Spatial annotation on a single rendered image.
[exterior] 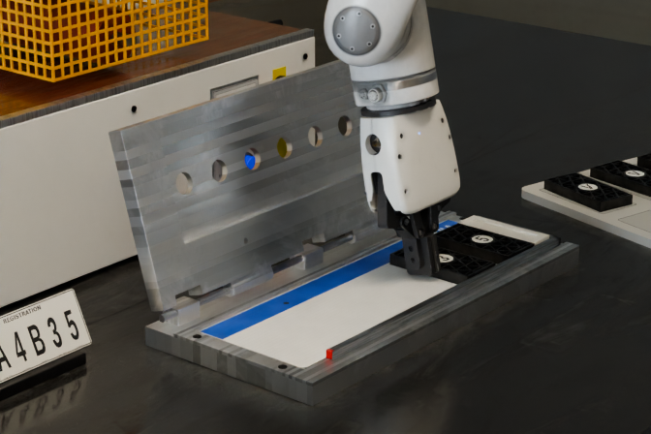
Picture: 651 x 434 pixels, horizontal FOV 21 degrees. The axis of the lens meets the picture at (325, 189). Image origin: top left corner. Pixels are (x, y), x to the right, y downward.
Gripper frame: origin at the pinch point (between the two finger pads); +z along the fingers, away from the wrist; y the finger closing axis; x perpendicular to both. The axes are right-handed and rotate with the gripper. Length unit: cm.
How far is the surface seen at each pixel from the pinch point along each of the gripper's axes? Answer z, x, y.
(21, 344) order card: -2.2, 16.1, -38.6
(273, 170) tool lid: -10.3, 12.0, -6.5
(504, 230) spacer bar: 1.6, 0.2, 14.6
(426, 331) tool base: 4.7, -6.8, -9.4
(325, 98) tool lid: -15.6, 12.4, 3.4
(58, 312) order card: -3.6, 16.4, -33.6
